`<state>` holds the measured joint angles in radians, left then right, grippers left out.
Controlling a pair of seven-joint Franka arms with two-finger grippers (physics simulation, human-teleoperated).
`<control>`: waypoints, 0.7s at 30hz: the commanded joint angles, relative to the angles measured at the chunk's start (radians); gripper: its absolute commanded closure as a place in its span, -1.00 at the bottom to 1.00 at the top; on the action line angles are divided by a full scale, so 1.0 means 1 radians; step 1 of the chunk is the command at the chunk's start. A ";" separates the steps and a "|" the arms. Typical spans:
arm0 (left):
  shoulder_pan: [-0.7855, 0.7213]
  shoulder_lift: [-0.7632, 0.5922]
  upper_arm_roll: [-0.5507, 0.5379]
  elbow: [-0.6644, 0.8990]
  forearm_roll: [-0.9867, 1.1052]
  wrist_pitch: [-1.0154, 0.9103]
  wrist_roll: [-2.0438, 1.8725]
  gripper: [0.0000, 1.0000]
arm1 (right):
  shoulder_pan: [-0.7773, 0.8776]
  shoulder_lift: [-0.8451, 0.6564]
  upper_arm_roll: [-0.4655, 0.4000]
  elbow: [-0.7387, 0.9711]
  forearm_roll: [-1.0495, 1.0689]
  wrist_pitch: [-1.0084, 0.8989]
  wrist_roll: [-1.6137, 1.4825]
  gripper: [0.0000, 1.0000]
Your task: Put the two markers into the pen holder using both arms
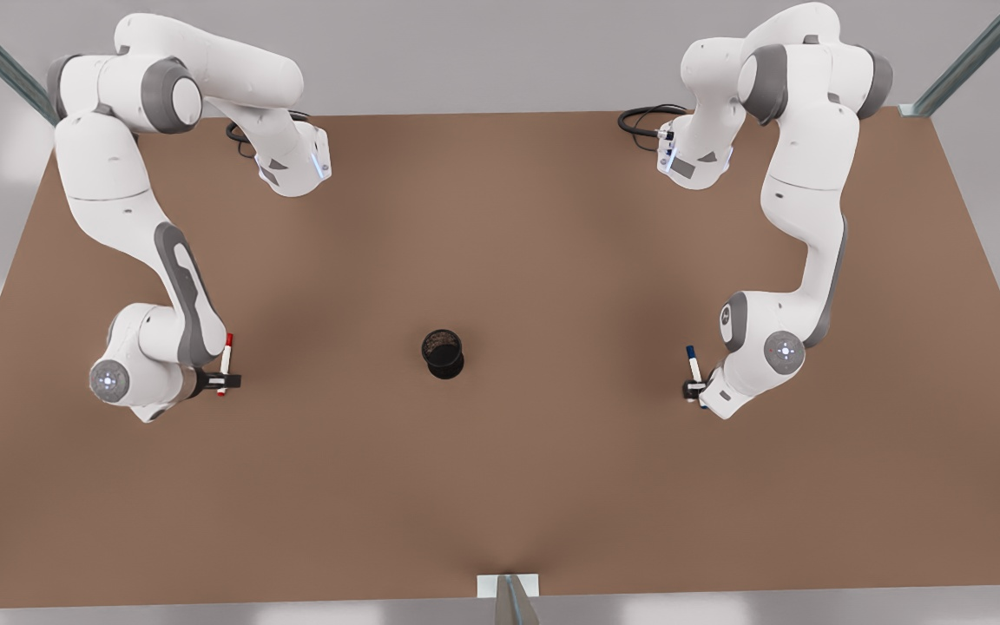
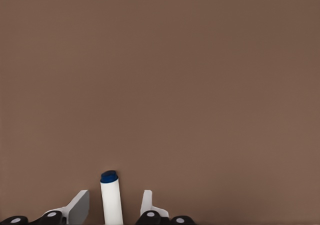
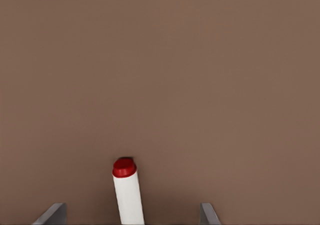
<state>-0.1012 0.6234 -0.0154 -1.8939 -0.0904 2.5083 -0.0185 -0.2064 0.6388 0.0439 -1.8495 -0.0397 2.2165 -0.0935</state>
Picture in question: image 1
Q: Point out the blue capped white marker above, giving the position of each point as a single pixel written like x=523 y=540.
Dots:
x=694 y=365

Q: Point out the red capped white marker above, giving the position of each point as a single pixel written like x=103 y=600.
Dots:
x=226 y=354

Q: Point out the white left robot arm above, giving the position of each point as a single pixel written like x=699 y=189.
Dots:
x=812 y=174

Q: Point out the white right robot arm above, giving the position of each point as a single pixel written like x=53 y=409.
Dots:
x=109 y=200

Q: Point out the black mesh pen holder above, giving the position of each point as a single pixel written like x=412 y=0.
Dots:
x=444 y=352

